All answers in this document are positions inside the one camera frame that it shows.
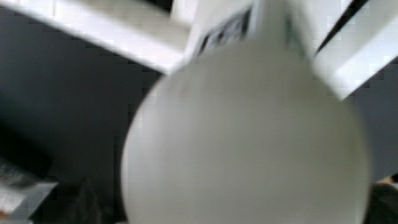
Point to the white lamp base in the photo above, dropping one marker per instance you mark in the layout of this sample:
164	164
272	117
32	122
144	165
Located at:
157	37

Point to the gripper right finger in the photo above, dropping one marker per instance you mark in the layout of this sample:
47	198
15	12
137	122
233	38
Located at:
382	208

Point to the white lamp bulb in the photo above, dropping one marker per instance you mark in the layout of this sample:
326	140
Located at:
246	150

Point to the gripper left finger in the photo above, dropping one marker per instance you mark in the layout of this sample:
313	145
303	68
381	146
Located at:
24	192

